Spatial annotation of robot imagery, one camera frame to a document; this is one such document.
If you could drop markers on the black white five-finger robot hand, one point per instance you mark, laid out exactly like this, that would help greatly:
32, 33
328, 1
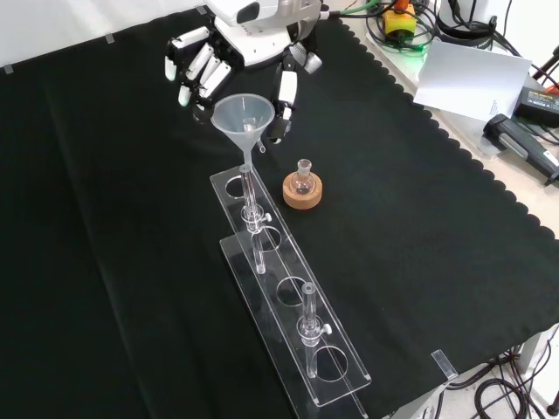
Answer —
262, 48

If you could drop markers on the clear plastic funnel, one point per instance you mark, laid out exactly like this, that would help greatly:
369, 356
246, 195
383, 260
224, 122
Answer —
242, 115

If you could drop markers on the round-bottom glass flask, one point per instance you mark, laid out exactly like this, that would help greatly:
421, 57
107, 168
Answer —
301, 185

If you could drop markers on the clear funnel stand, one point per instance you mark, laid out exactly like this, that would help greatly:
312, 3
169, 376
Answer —
309, 305

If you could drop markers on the yellow stop button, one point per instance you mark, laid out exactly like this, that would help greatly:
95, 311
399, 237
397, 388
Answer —
397, 24

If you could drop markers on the pale board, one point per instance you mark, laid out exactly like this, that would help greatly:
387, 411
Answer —
471, 78

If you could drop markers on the black cloth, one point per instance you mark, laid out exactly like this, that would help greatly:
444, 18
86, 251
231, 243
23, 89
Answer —
109, 218

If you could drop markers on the black grey handheld device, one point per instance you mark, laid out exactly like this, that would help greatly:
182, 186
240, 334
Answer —
515, 139

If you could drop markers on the black power adapter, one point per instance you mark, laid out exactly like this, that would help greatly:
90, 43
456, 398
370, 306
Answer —
539, 105

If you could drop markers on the grey table leg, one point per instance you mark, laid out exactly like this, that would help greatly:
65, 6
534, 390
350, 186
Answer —
533, 362

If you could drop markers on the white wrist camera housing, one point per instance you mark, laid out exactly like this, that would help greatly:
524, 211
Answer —
244, 11

